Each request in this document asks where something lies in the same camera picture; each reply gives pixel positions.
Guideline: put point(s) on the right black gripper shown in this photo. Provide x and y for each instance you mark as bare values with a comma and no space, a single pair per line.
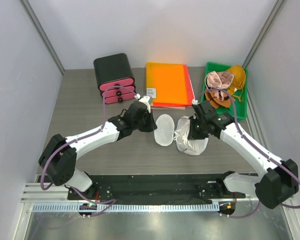
193,134

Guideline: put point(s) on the white mesh laundry bag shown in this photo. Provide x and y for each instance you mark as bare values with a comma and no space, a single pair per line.
166,133

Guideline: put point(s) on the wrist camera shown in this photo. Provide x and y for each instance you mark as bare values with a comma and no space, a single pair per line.
194,102
146,99

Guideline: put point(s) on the white bra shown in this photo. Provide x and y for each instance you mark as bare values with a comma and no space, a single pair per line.
185,145

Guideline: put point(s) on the white slotted cable duct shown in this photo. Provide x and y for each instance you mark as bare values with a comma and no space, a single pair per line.
83,207

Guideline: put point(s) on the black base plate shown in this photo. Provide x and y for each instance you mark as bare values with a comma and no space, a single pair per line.
128,189

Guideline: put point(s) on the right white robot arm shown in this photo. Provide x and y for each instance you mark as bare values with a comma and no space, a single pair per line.
275,180

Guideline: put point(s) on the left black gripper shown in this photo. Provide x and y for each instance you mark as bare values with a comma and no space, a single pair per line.
152,125

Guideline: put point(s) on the black pink drawer box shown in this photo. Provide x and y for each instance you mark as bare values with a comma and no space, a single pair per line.
114,78

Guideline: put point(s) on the mustard orange bra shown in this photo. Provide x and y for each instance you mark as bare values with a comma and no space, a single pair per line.
236,89

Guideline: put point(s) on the green plastic bin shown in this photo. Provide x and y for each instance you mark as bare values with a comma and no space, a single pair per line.
241,107

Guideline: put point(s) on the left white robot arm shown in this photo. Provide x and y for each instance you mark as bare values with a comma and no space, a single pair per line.
58,159

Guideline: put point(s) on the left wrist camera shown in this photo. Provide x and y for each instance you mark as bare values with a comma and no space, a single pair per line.
146,99

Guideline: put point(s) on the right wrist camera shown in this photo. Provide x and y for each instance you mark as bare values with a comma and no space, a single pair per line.
194,102

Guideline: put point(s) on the pink bra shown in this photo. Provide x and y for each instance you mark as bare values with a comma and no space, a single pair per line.
219,80

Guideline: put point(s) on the orange folder stack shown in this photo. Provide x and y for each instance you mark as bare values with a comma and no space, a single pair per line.
169,85

